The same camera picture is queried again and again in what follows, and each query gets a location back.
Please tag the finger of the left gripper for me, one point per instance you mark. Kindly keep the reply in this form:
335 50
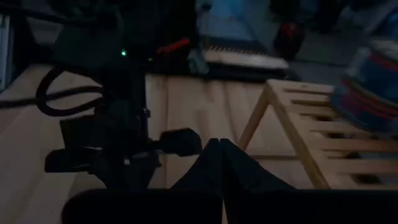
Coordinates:
141 171
112 171

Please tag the dark object with red mark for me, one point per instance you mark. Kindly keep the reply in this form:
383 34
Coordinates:
289 40

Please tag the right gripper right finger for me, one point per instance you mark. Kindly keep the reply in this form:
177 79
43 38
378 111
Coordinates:
245 180

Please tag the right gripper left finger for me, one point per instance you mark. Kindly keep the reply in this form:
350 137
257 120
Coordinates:
202 180

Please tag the wooden slatted shelf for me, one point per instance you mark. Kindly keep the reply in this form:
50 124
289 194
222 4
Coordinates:
298 124

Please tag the black metal table frame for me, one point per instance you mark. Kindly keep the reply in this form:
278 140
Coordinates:
233 74

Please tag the black orange striped mat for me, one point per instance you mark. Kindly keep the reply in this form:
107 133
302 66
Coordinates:
236 49

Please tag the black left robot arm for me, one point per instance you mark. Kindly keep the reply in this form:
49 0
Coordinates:
93 37

